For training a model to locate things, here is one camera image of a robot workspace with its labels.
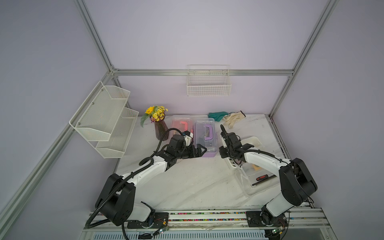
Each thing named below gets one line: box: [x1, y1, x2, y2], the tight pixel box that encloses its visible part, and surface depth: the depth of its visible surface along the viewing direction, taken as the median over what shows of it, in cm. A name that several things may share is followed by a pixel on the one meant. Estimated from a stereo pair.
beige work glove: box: [223, 110, 246, 129], surface depth 120 cm
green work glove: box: [208, 111, 229, 122], surface depth 120 cm
